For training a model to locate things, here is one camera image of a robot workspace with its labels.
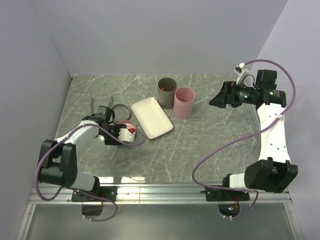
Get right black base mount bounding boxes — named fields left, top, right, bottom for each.
left=200, top=187, right=250, bottom=202

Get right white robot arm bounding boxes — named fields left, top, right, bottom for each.
left=209, top=69, right=298, bottom=200

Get aluminium rail frame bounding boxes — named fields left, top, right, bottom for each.
left=17, top=182, right=304, bottom=240

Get pink cylindrical container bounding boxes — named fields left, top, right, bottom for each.
left=173, top=86, right=196, bottom=120

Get wrist white camera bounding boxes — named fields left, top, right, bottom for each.
left=234, top=62, right=255, bottom=86
left=118, top=127, right=137, bottom=143

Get metal tongs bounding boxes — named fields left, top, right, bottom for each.
left=90, top=95, right=114, bottom=115

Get grey cylindrical container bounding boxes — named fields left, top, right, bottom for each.
left=157, top=77, right=178, bottom=110

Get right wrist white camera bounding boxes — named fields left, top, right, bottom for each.
left=234, top=62, right=255, bottom=86

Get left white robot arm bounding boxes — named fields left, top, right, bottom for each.
left=34, top=106, right=134, bottom=201

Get grey round lid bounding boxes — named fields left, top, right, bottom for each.
left=111, top=104, right=131, bottom=123

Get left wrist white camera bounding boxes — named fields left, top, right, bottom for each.
left=118, top=127, right=137, bottom=143

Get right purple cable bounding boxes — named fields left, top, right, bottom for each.
left=191, top=58, right=297, bottom=221

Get pink round lid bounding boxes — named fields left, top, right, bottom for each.
left=118, top=120, right=137, bottom=134

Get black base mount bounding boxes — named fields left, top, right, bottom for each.
left=71, top=186, right=117, bottom=203
left=200, top=187, right=250, bottom=202

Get white rectangular plate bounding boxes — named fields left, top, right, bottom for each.
left=131, top=97, right=174, bottom=140

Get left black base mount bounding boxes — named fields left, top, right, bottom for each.
left=71, top=186, right=117, bottom=203

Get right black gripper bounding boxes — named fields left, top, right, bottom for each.
left=209, top=81, right=256, bottom=108

